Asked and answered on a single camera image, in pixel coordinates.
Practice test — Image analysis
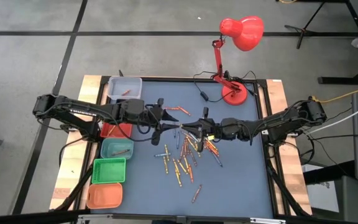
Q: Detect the black stand base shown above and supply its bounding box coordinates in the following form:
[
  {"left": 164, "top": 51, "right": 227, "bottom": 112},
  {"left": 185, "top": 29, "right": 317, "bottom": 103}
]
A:
[{"left": 318, "top": 57, "right": 358, "bottom": 85}]

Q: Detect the red desk lamp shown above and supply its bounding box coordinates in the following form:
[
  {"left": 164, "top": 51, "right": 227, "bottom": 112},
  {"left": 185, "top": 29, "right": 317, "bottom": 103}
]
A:
[{"left": 211, "top": 15, "right": 265, "bottom": 106}]

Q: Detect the red plastic basket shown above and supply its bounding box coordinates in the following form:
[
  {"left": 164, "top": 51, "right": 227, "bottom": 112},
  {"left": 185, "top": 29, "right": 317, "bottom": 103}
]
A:
[{"left": 99, "top": 122, "right": 134, "bottom": 140}]

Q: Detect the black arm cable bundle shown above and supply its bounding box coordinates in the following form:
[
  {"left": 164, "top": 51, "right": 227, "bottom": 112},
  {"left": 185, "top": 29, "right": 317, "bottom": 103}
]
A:
[
  {"left": 53, "top": 161, "right": 95, "bottom": 212},
  {"left": 265, "top": 155, "right": 312, "bottom": 218}
]

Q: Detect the black table frame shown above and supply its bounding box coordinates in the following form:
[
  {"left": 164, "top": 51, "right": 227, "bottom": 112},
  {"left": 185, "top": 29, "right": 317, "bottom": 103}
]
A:
[{"left": 73, "top": 75, "right": 312, "bottom": 218}]

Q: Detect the teal plastic bin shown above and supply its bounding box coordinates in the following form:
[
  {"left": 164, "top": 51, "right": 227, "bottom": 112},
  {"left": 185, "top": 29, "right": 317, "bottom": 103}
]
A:
[{"left": 100, "top": 138, "right": 135, "bottom": 161}]

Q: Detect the clear plastic bin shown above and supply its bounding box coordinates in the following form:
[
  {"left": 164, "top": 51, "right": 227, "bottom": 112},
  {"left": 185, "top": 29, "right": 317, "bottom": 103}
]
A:
[{"left": 107, "top": 76, "right": 143, "bottom": 101}]

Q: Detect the black lamp power cable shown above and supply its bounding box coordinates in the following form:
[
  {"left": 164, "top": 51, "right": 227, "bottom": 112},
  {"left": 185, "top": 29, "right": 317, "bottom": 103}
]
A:
[{"left": 193, "top": 70, "right": 257, "bottom": 104}]

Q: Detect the aluminium table rail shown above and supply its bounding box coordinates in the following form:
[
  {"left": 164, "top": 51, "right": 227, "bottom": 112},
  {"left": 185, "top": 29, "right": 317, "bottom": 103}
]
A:
[{"left": 76, "top": 213, "right": 287, "bottom": 224}]

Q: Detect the black tripod stand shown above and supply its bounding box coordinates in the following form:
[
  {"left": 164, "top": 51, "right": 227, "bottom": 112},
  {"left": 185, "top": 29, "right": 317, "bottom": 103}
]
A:
[{"left": 275, "top": 0, "right": 358, "bottom": 50}]

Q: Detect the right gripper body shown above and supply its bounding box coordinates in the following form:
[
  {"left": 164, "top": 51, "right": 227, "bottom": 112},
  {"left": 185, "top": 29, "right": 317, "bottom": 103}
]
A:
[{"left": 197, "top": 107, "right": 222, "bottom": 152}]

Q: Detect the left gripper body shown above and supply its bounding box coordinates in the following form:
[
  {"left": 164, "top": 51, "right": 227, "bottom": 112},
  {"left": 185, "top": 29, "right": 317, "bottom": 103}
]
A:
[{"left": 143, "top": 98, "right": 165, "bottom": 147}]

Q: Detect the green plastic basket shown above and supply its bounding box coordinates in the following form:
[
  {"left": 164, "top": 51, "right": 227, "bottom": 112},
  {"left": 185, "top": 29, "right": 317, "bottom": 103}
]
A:
[{"left": 91, "top": 157, "right": 127, "bottom": 185}]

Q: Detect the orange plastic bin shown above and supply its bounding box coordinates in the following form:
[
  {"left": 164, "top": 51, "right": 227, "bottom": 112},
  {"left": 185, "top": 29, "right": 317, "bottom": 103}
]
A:
[{"left": 86, "top": 182, "right": 124, "bottom": 210}]

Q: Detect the yellow extension cord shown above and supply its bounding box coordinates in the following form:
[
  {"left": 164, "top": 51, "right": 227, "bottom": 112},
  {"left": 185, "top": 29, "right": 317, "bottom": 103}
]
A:
[{"left": 311, "top": 82, "right": 358, "bottom": 103}]

